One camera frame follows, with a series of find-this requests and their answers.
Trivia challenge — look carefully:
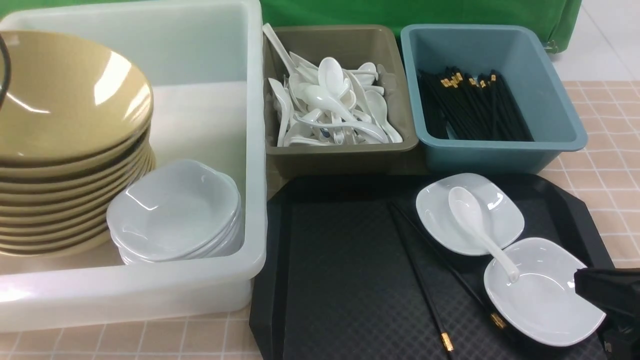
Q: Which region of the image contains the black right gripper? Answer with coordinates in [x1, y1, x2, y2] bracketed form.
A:
[574, 268, 640, 360]

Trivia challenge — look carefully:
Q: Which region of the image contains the white square dish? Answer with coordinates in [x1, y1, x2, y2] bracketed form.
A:
[483, 237, 606, 347]
[415, 173, 525, 256]

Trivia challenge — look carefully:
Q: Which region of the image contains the black chopstick gold band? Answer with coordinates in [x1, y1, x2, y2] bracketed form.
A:
[387, 202, 457, 360]
[390, 202, 508, 331]

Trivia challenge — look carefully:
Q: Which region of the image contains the white ceramic soup spoon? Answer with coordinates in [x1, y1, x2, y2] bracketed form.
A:
[448, 186, 521, 283]

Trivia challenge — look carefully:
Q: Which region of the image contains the yellow noodle bowl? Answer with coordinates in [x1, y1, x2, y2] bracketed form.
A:
[0, 30, 154, 143]

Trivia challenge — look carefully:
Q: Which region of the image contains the stack of yellow noodle bowls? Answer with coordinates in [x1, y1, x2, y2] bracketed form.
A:
[1, 120, 156, 257]

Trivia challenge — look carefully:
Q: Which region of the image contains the bundle of black chopsticks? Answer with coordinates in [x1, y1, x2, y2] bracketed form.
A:
[416, 66, 534, 142]

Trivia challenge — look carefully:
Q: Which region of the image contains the blue plastic chopstick bin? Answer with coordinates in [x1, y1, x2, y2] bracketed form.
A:
[400, 23, 588, 174]

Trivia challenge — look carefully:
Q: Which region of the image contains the black plastic serving tray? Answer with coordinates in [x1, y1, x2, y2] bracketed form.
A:
[249, 174, 615, 360]

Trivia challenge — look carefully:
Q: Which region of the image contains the green cloth backdrop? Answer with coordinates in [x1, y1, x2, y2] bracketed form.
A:
[0, 0, 583, 54]

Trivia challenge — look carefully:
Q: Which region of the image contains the pile of white soup spoons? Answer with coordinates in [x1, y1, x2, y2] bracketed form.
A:
[262, 23, 403, 148]

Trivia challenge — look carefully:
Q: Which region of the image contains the olive plastic spoon bin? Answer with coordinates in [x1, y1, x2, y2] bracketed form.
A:
[263, 24, 419, 179]

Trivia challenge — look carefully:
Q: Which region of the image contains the stack of white small dishes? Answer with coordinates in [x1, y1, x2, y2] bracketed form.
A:
[106, 159, 244, 265]

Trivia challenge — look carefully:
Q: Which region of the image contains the large white plastic bin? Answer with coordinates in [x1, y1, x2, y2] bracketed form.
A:
[0, 0, 267, 333]

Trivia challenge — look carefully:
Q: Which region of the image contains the black cable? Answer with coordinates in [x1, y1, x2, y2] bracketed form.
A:
[0, 33, 12, 111]

